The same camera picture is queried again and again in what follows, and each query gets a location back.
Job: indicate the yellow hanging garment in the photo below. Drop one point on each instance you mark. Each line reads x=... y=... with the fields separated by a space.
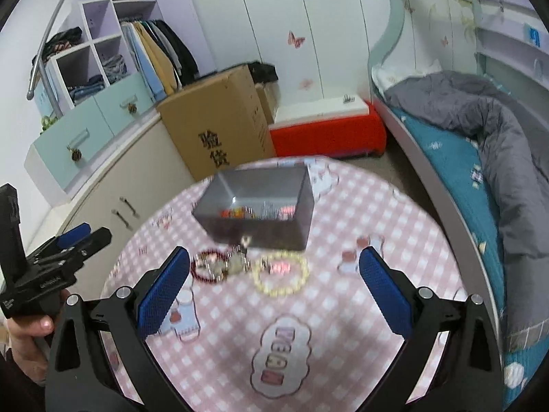
x=158 y=60

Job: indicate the beige cabinet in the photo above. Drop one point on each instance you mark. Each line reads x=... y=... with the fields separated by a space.
x=137 y=167

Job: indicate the large brown cardboard box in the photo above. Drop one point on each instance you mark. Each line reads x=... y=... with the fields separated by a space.
x=210 y=116

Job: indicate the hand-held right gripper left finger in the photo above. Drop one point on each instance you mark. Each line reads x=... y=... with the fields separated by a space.
x=165 y=292

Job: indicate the teal bed sheet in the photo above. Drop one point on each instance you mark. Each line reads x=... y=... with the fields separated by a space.
x=446 y=154

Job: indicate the white bed frame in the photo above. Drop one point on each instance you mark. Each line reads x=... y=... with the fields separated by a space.
x=433 y=193

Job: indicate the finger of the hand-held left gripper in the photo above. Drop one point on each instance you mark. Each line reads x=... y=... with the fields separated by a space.
x=75 y=232
x=98 y=238

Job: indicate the black hanging garment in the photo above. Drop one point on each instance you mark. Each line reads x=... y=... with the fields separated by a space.
x=180 y=53

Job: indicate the dark folded clothes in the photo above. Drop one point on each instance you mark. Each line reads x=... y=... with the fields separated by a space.
x=64 y=39

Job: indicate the metal binder clip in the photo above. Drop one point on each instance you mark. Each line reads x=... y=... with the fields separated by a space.
x=348 y=99

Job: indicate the black bag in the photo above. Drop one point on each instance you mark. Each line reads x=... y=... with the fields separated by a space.
x=262 y=72

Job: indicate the grey storage box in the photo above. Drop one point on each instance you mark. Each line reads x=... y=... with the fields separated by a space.
x=266 y=189

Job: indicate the person's left hand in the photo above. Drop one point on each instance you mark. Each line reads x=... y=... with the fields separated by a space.
x=25 y=330

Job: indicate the pinecone drawer pendant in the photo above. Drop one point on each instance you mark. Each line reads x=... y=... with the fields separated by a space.
x=131 y=106
x=76 y=154

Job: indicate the light blue hanging garment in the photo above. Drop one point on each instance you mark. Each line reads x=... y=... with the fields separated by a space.
x=139 y=60

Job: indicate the folded blue clothes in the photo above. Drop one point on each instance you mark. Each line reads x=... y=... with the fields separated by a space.
x=88 y=88

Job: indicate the red storage bench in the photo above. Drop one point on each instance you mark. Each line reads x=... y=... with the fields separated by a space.
x=326 y=131

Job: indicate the teal drawer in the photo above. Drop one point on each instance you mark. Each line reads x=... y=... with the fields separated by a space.
x=64 y=137
x=122 y=103

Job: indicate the curved metal pole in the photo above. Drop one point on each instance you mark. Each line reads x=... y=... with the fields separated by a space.
x=49 y=45

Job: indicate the lilac open shelf unit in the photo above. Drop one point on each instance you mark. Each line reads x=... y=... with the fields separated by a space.
x=103 y=13

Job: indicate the person's left forearm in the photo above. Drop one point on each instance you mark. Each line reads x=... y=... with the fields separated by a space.
x=17 y=390

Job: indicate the lilac wall shelf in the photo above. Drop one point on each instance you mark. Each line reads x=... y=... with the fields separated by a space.
x=510 y=38

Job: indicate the white wardrobe doors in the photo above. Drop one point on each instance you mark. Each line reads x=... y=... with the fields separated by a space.
x=274 y=17

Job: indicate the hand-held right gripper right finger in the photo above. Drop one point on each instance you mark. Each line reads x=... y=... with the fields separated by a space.
x=384 y=292

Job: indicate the white pillow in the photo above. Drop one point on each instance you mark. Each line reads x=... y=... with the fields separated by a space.
x=401 y=78

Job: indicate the grey duvet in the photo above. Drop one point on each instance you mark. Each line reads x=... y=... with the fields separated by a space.
x=502 y=137

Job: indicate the colourful beads pile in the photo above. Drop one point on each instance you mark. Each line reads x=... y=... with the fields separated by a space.
x=240 y=213

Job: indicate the pink butterfly sticker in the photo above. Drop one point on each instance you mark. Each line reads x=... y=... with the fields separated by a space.
x=296 y=38
x=306 y=84

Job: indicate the folded blue jeans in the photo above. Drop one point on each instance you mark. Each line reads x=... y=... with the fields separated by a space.
x=113 y=68

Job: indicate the pink checked tablecloth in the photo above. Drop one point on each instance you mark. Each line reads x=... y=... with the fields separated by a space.
x=339 y=223

